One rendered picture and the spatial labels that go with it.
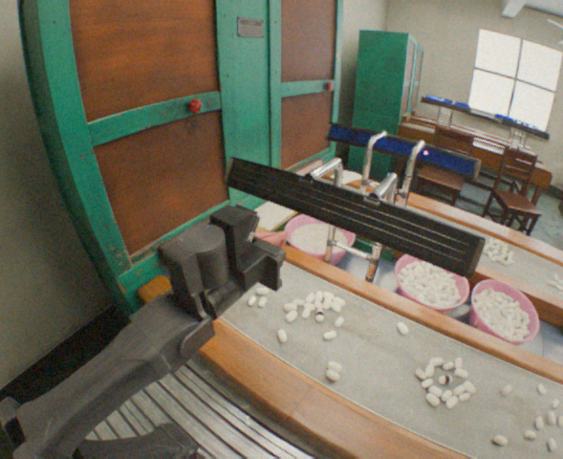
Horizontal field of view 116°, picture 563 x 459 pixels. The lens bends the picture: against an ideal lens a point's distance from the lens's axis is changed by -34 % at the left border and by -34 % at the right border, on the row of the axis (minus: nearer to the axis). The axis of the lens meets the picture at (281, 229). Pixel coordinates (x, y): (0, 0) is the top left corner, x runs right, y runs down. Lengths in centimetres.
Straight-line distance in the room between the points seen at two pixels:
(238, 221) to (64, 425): 30
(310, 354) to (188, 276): 46
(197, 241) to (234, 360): 41
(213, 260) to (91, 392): 20
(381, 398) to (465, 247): 38
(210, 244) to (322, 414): 44
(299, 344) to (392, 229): 37
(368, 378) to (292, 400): 19
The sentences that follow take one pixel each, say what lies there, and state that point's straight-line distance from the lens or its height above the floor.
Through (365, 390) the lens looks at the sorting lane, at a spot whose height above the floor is 74.
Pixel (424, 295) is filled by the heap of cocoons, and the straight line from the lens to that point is 91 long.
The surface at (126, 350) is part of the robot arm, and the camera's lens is 32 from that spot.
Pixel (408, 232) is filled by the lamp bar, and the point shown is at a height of 108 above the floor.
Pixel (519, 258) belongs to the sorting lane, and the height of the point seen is 74.
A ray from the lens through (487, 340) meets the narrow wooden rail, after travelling 87.
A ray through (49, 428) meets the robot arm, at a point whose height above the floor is 110.
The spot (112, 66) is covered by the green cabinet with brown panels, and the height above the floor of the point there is 139.
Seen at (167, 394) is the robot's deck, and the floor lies 67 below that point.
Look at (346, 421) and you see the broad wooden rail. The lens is 62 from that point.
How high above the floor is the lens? 135
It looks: 35 degrees down
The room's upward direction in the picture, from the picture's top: straight up
